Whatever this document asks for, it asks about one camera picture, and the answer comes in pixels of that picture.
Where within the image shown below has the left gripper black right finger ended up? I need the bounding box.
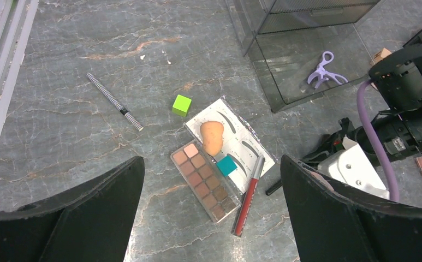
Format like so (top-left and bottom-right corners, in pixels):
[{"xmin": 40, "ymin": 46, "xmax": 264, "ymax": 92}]
[{"xmin": 280, "ymin": 155, "xmax": 422, "ymax": 261}]

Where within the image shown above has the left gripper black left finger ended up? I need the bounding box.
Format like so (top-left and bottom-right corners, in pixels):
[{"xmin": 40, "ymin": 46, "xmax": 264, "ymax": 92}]
[{"xmin": 0, "ymin": 156, "xmax": 145, "ymax": 261}]

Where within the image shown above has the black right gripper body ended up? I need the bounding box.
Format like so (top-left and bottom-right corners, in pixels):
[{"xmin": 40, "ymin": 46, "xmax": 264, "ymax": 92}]
[{"xmin": 301, "ymin": 39, "xmax": 422, "ymax": 171}]

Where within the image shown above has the purple eyelash curler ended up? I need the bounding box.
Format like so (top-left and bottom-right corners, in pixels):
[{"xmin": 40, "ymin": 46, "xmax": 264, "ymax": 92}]
[{"xmin": 307, "ymin": 51, "xmax": 349, "ymax": 89}]

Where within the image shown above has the clear acrylic drawer organizer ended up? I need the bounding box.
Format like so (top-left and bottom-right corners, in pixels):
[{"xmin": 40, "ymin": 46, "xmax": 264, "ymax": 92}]
[{"xmin": 226, "ymin": 1, "xmax": 381, "ymax": 113}]

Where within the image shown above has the black makeup brush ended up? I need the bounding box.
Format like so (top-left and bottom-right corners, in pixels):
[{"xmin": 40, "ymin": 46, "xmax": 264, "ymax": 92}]
[{"xmin": 265, "ymin": 180, "xmax": 282, "ymax": 196}]

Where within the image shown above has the orange makeup sponge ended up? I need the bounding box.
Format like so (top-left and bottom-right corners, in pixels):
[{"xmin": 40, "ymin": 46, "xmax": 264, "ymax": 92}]
[{"xmin": 200, "ymin": 121, "xmax": 224, "ymax": 157}]

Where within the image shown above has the wooden cube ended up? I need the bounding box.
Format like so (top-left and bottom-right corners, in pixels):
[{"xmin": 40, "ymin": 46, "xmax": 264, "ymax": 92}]
[{"xmin": 370, "ymin": 48, "xmax": 393, "ymax": 65}]

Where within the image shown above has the red lip gloss tube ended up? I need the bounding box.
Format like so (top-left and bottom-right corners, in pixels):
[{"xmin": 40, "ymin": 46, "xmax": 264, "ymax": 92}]
[{"xmin": 234, "ymin": 156, "xmax": 265, "ymax": 237}]

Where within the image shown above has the brown eyeshadow palette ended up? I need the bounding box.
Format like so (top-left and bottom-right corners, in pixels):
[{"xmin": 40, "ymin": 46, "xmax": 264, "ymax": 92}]
[{"xmin": 170, "ymin": 140, "xmax": 241, "ymax": 223}]

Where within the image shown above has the teal cube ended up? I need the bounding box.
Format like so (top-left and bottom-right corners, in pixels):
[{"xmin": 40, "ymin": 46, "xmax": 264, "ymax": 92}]
[{"xmin": 217, "ymin": 155, "xmax": 237, "ymax": 177}]

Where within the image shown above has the eyebrow stencil card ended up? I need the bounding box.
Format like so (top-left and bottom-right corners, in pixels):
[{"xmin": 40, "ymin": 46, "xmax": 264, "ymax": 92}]
[{"xmin": 184, "ymin": 97, "xmax": 276, "ymax": 193}]

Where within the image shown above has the checkered eyeliner pencil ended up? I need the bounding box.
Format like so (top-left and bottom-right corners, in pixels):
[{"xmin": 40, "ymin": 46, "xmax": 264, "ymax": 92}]
[{"xmin": 86, "ymin": 73, "xmax": 144, "ymax": 132}]

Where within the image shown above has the lime green cube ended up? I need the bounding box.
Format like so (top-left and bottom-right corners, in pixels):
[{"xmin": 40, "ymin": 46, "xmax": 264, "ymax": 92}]
[{"xmin": 172, "ymin": 94, "xmax": 192, "ymax": 117}]

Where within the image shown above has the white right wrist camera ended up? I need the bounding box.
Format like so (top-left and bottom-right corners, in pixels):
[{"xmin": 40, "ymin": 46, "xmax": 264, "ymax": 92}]
[{"xmin": 317, "ymin": 137, "xmax": 389, "ymax": 199}]

